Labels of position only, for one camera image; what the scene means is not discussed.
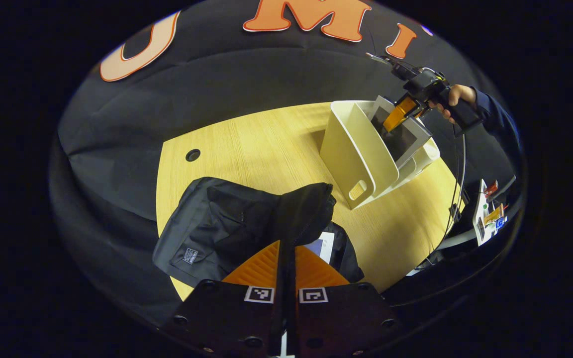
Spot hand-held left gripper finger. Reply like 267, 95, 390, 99
287, 244, 402, 358
161, 240, 288, 358

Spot grey cover book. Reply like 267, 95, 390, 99
369, 95, 433, 170

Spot white bookshelf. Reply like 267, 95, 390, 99
319, 99, 440, 210

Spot blue cover book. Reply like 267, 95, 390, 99
304, 231, 336, 264

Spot black schoolbag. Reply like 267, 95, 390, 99
152, 177, 365, 290

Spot small electronics board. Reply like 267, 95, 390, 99
473, 179, 510, 247

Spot black cable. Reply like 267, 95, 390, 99
445, 134, 469, 249

